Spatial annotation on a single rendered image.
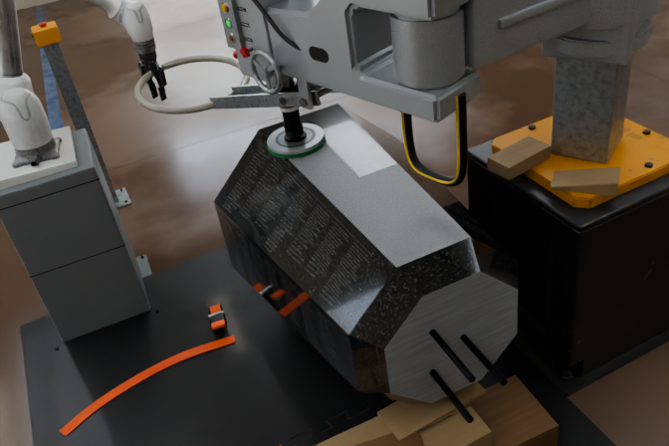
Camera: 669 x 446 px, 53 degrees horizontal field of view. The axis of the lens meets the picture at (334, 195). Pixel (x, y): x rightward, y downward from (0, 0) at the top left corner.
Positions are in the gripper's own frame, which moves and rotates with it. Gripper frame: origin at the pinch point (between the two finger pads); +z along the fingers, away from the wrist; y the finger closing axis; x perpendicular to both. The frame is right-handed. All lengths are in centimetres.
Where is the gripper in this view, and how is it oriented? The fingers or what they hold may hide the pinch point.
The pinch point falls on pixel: (157, 92)
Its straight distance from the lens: 315.2
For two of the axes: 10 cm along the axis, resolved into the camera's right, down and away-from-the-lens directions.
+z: 0.9, 7.9, 6.1
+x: 4.9, -5.6, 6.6
